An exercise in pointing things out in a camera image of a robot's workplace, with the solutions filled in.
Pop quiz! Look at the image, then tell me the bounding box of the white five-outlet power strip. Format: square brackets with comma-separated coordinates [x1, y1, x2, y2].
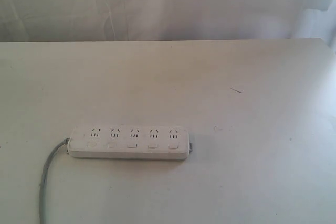
[67, 124, 193, 161]

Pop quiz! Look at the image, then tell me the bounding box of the white backdrop curtain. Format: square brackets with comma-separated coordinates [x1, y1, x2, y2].
[1, 0, 335, 49]

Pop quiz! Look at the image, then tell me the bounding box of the grey power cord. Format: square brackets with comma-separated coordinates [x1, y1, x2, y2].
[38, 137, 71, 224]

